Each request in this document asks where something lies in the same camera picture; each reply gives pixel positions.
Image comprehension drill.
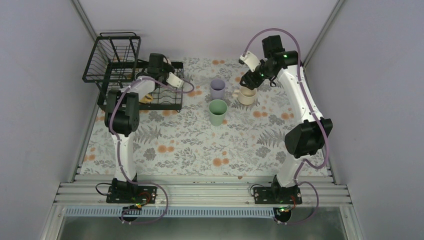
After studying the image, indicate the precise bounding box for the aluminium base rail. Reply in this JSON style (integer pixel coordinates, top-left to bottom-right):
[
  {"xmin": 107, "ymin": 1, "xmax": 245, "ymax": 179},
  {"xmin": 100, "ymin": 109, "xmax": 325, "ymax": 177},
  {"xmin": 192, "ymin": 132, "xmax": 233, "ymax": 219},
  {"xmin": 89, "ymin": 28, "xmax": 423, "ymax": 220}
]
[{"xmin": 53, "ymin": 174, "xmax": 353, "ymax": 207}]

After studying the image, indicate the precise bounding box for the aluminium corner profile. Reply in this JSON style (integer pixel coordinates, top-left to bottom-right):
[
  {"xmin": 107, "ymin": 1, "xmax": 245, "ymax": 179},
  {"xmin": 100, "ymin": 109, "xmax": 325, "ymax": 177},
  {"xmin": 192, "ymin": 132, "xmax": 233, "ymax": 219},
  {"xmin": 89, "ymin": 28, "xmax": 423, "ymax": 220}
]
[
  {"xmin": 303, "ymin": 0, "xmax": 345, "ymax": 67},
  {"xmin": 68, "ymin": 0, "xmax": 99, "ymax": 183}
]

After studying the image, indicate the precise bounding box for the lavender plastic cup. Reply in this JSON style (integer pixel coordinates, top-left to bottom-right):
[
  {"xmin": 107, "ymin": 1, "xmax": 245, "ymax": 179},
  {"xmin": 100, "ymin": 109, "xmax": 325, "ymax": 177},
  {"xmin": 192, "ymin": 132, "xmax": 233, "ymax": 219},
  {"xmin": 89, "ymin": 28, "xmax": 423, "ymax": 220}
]
[{"xmin": 209, "ymin": 78, "xmax": 226, "ymax": 100}]

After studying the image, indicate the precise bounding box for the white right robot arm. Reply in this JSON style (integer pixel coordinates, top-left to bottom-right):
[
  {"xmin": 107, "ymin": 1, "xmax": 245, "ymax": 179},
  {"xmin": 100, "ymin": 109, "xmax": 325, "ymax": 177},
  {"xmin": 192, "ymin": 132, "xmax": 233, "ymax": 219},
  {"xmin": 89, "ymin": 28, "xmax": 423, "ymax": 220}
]
[{"xmin": 239, "ymin": 35, "xmax": 333, "ymax": 204}]

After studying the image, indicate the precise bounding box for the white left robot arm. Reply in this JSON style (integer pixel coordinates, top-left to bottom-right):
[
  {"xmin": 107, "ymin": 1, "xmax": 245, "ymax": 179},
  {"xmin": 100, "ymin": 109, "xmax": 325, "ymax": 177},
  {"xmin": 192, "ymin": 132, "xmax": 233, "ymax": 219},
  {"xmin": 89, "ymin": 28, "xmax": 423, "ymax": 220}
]
[{"xmin": 105, "ymin": 53, "xmax": 183, "ymax": 203}]

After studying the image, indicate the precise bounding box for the grey slotted cable duct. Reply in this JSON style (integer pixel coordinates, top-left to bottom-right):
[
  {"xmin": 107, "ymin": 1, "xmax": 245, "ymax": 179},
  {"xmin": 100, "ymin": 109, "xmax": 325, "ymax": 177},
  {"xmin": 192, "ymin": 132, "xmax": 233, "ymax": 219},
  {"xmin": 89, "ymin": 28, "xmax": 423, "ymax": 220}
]
[{"xmin": 63, "ymin": 206, "xmax": 275, "ymax": 219}]

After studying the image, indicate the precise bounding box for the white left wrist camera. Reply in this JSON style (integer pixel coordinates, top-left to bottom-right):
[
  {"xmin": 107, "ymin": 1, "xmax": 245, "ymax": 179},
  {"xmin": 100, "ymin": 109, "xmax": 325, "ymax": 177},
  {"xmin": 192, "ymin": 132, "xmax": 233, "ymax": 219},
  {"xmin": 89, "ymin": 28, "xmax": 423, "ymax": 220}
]
[{"xmin": 166, "ymin": 72, "xmax": 184, "ymax": 88}]

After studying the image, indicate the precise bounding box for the floral tablecloth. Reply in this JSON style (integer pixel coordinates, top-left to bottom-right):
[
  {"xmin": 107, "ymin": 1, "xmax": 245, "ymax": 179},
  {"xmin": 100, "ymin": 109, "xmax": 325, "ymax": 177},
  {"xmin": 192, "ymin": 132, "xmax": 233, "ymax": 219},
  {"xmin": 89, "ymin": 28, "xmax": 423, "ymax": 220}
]
[{"xmin": 80, "ymin": 56, "xmax": 329, "ymax": 177}]

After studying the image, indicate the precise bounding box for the cream ceramic mug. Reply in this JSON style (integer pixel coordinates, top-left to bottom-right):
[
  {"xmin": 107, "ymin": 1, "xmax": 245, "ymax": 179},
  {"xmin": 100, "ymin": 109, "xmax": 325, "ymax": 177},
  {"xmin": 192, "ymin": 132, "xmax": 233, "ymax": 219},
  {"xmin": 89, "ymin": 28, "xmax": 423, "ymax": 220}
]
[{"xmin": 232, "ymin": 86, "xmax": 257, "ymax": 106}]

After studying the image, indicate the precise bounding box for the black wire dish rack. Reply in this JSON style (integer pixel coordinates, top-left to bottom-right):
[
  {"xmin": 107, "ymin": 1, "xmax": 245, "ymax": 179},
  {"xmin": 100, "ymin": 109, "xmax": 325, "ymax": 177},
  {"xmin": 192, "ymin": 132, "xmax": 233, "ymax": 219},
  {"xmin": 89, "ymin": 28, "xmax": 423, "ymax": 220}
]
[{"xmin": 82, "ymin": 32, "xmax": 184, "ymax": 112}]

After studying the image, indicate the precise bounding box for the aluminium corner profile right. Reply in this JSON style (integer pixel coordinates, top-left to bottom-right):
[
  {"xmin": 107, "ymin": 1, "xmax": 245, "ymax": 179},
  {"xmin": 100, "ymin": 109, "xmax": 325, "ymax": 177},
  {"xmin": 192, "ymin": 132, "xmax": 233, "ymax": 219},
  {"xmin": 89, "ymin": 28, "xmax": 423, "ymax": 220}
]
[{"xmin": 303, "ymin": 0, "xmax": 345, "ymax": 67}]

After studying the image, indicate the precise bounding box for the aluminium corner profile left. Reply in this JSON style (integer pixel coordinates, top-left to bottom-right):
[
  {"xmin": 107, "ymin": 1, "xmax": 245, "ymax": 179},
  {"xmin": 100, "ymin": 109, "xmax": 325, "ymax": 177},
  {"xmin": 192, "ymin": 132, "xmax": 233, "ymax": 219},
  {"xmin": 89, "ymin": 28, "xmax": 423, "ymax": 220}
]
[{"xmin": 68, "ymin": 0, "xmax": 99, "ymax": 183}]

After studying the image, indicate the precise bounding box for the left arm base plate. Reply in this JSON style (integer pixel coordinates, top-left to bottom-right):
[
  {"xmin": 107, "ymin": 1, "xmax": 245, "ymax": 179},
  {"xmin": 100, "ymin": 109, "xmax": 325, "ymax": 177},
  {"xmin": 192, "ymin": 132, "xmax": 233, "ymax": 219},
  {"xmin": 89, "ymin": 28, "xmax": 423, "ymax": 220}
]
[{"xmin": 106, "ymin": 184, "xmax": 157, "ymax": 205}]

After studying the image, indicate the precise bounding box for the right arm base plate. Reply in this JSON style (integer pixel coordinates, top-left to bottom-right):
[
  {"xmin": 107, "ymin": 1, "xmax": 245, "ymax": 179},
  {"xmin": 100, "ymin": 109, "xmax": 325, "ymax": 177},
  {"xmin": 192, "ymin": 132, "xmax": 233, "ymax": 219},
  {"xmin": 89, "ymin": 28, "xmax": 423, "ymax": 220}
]
[{"xmin": 252, "ymin": 185, "xmax": 303, "ymax": 205}]

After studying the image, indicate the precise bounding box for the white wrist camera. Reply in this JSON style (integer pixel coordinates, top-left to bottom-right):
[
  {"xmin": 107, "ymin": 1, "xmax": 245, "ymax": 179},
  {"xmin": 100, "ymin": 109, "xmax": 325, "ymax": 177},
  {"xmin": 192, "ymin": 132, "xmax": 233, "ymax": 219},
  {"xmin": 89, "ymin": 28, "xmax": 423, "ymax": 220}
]
[
  {"xmin": 166, "ymin": 72, "xmax": 184, "ymax": 88},
  {"xmin": 239, "ymin": 51, "xmax": 261, "ymax": 72}
]

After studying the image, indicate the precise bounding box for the yellow ceramic mug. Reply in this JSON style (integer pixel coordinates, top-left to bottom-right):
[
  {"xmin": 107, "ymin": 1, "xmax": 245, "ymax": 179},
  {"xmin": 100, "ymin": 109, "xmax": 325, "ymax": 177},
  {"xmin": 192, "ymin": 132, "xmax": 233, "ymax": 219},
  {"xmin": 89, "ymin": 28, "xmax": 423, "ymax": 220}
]
[{"xmin": 139, "ymin": 94, "xmax": 154, "ymax": 104}]

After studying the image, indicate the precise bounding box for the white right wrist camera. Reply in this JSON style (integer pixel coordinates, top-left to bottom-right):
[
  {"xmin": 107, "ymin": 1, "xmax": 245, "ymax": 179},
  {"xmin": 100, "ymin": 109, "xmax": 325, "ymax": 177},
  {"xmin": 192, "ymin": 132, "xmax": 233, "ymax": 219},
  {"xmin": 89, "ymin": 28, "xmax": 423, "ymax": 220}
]
[{"xmin": 239, "ymin": 51, "xmax": 261, "ymax": 72}]

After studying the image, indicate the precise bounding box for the mint green plastic cup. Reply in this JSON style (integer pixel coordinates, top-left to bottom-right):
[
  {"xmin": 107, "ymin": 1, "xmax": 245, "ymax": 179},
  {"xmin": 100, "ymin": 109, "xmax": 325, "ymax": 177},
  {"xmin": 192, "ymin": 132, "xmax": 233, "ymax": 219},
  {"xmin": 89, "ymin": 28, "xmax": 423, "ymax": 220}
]
[{"xmin": 208, "ymin": 99, "xmax": 228, "ymax": 127}]

